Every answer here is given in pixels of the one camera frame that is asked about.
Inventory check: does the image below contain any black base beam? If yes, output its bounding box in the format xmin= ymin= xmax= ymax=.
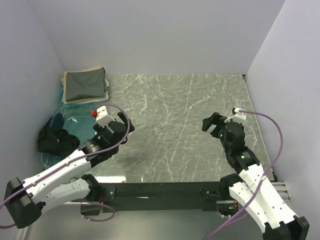
xmin=85 ymin=181 xmax=239 ymax=217

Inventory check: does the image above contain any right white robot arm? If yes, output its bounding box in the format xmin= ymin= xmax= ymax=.
xmin=202 ymin=107 xmax=310 ymax=240

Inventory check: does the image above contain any teal plastic bin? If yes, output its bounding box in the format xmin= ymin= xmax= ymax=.
xmin=39 ymin=103 xmax=97 ymax=169

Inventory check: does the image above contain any folded grey t-shirt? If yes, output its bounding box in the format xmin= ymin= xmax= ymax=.
xmin=65 ymin=67 xmax=106 ymax=103

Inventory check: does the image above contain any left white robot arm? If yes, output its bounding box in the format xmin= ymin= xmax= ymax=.
xmin=1 ymin=108 xmax=135 ymax=229

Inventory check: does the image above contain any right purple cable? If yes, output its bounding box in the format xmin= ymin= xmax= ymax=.
xmin=199 ymin=109 xmax=285 ymax=240

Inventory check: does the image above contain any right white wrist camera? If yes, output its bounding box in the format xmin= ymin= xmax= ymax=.
xmin=224 ymin=107 xmax=247 ymax=124

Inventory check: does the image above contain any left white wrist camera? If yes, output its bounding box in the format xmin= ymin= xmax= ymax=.
xmin=91 ymin=105 xmax=115 ymax=127

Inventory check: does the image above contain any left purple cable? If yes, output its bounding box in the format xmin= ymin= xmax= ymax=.
xmin=0 ymin=103 xmax=131 ymax=230

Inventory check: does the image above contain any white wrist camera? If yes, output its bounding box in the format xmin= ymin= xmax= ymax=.
xmin=91 ymin=105 xmax=115 ymax=127
xmin=224 ymin=107 xmax=247 ymax=124

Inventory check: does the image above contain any purple cable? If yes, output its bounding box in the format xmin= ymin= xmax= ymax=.
xmin=199 ymin=109 xmax=285 ymax=240
xmin=0 ymin=103 xmax=131 ymax=230

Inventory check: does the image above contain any black t-shirt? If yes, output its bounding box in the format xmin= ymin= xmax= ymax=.
xmin=37 ymin=118 xmax=80 ymax=159

